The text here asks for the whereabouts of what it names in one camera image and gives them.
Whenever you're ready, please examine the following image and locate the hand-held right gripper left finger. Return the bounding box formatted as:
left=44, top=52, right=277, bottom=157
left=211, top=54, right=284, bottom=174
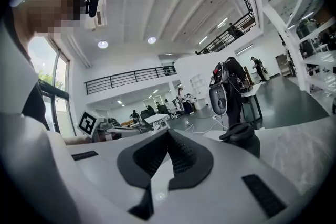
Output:
left=65, top=129, right=170, bottom=224

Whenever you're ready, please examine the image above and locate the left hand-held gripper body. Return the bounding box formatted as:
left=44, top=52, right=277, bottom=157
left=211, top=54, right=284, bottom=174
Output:
left=78, top=111, right=123, bottom=143

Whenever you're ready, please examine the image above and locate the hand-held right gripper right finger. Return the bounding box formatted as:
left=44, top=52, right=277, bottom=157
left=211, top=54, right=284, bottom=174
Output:
left=167, top=129, right=307, bottom=224

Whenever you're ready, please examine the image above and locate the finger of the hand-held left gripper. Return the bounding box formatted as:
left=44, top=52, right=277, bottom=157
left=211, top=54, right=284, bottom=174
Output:
left=104, top=126, right=140, bottom=138

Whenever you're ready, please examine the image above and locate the person's left forearm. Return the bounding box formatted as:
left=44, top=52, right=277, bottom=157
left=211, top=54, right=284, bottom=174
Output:
left=62, top=136, right=92, bottom=146

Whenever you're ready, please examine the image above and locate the small white table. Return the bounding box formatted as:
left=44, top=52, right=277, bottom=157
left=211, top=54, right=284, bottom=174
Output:
left=144, top=113, right=170, bottom=131

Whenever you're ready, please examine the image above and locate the black mezzanine railing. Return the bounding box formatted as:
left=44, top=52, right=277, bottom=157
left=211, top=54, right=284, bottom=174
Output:
left=83, top=65, right=177, bottom=95

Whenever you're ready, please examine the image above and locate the person's black shirt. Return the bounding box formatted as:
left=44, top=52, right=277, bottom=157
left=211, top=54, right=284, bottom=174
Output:
left=1, top=7, right=50, bottom=131

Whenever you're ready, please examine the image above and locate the black lidded jug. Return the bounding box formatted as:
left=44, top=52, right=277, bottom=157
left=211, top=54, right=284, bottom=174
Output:
left=219, top=123, right=261, bottom=159

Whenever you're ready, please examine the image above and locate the large glass window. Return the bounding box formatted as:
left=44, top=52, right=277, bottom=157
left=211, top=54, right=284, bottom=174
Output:
left=27, top=35, right=71, bottom=137

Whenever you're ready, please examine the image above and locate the grey office chair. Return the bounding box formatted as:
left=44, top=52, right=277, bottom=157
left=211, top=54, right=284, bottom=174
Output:
left=209, top=85, right=228, bottom=115

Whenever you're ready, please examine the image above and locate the white table with dark legs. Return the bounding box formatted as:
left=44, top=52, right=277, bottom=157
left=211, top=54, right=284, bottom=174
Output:
left=240, top=83, right=263, bottom=126

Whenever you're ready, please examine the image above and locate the person's head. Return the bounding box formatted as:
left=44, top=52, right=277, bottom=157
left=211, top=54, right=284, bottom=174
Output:
left=12, top=0, right=86, bottom=40

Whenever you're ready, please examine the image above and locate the black balcony railing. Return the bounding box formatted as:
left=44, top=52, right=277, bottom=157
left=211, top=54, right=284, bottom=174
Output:
left=195, top=12, right=256, bottom=55

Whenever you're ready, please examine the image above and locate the dark grey cabinet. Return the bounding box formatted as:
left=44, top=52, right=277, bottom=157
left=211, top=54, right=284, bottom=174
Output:
left=275, top=54, right=293, bottom=77

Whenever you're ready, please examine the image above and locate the white metal shelf rack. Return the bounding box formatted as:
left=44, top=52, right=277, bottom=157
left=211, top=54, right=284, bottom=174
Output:
left=262, top=0, right=336, bottom=116

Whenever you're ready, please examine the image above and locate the dark green suitcase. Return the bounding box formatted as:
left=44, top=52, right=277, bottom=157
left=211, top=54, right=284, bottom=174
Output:
left=296, top=18, right=320, bottom=58

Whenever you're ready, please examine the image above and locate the white power strip cable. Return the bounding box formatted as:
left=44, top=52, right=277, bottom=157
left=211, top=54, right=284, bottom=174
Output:
left=183, top=115, right=229, bottom=134

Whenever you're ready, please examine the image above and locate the white wall shelf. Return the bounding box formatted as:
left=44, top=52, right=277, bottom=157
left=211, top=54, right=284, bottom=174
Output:
left=189, top=73, right=207, bottom=98

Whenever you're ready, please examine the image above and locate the black head-mounted camera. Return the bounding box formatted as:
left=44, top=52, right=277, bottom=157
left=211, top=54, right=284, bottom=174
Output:
left=85, top=0, right=100, bottom=18

